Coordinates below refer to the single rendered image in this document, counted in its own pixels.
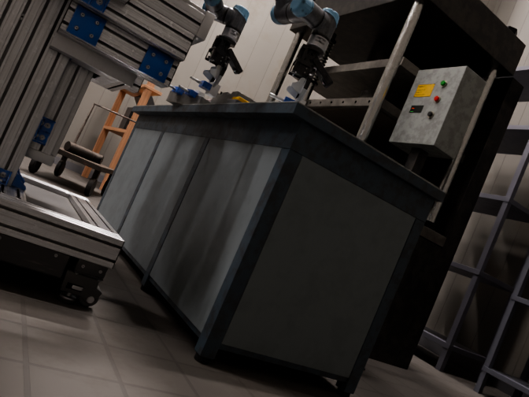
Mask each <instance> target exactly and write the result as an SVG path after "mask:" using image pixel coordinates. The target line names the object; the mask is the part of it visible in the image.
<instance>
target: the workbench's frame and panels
mask: <svg viewBox="0 0 529 397"><path fill-rule="evenodd" d="M132 112H134V113H137V114H138V115H139V116H138V119H137V121H136V122H135V125H134V128H133V129H132V131H131V134H130V136H129V138H128V141H127V143H126V145H125V147H124V149H123V152H122V154H121V156H120V158H119V161H118V162H117V165H116V168H115V169H114V171H113V174H112V176H111V178H110V180H109V182H108V185H107V187H106V189H105V191H104V194H103V196H102V198H101V200H100V203H99V204H98V207H97V211H98V212H99V213H100V214H101V215H102V216H103V217H104V218H105V219H106V220H107V221H108V223H109V224H110V225H111V226H112V227H113V229H114V230H115V231H116V232H117V233H118V234H119V236H120V237H121V238H122V239H123V240H124V241H125V242H124V245H123V247H122V249H121V250H123V251H124V252H125V253H126V254H127V256H128V257H129V258H130V259H131V260H132V261H133V262H134V263H135V264H136V265H137V267H138V268H139V269H140V270H141V271H142V273H143V274H144V276H143V279H142V281H141V283H142V286H141V288H140V289H141V290H142V291H144V292H147V293H151V292H152V290H153V289H155V288H156V289H157V290H158V291H159V292H160V293H161V294H162V296H163V297H164V298H165V299H166V300H167V302H168V303H169V304H170V305H171V306H172V308H173V309H174V310H175V311H176V312H177V313H178V315H180V316H181V318H182V319H183V320H184V321H185V322H186V323H187V325H188V326H189V327H190V328H191V329H192V331H193V332H194V333H195V334H196V335H197V337H198V338H199V339H198V342H197V343H196V346H195V348H194V349H195V350H196V353H195V356H194V359H195V360H196V361H197V362H200V363H201V364H205V365H207V364H209V362H210V360H211V359H214V358H215V357H216V353H217V351H218V350H219V349H220V350H222V351H228V352H231V353H235V354H240V355H243V356H246V357H250V358H255V359H258V360H262V361H265V362H270V363H273V364H277V365H282V366H285V367H288V368H292V369H297V370H300V371H303V372H307V373H312V374H315V375H318V376H322V377H327V378H330V379H333V380H337V382H336V386H337V387H338V388H337V390H336V393H337V394H338V395H340V396H342V397H350V394H354V392H355V390H356V387H357V385H358V382H359V380H360V378H361V375H362V373H363V371H364V368H365V366H366V363H367V361H368V358H369V356H370V354H371V352H372V348H373V347H374V344H375V342H376V339H377V337H378V334H379V332H380V329H381V328H382V325H383V322H384V320H385V318H386V315H387V313H388V310H389V309H390V305H391V303H392V301H393V299H394V296H395V294H396V291H397V289H398V286H399V284H400V282H401V279H402V277H403V275H404V272H405V270H406V267H407V265H408V263H409V260H410V258H411V256H412V253H413V251H414V248H415V246H416V243H417V241H418V239H419V237H420V233H421V232H422V229H423V227H424V224H425V222H426V220H427V217H428V215H429V213H430V211H431V207H432V206H433V203H434V201H436V202H443V199H444V198H445V196H446V194H445V193H444V192H442V191H440V190H439V189H438V188H436V187H434V186H432V185H431V184H429V183H428V182H426V181H424V180H422V179H421V178H419V177H418V176H416V175H414V174H413V173H411V172H410V171H408V170H407V169H404V168H403V167H401V166H400V165H398V164H397V163H395V162H394V161H391V160H390V159H389V158H387V157H385V156H384V155H382V154H381V153H379V152H377V151H376V150H374V149H372V148H371V147H369V146H367V145H366V144H364V143H362V142H361V141H360V140H358V139H356V138H354V137H353V136H351V135H350V134H348V133H346V132H344V131H343V130H342V129H340V128H338V127H336V126H335V125H333V124H332V123H330V122H329V121H326V120H325V119H323V118H322V117H320V116H319V115H317V114H315V113H314V112H313V111H311V110H309V109H307V108H305V107H304V106H303V105H301V104H299V103H298V102H285V103H252V104H219V105H185V106H134V107H133V109H132Z"/></svg>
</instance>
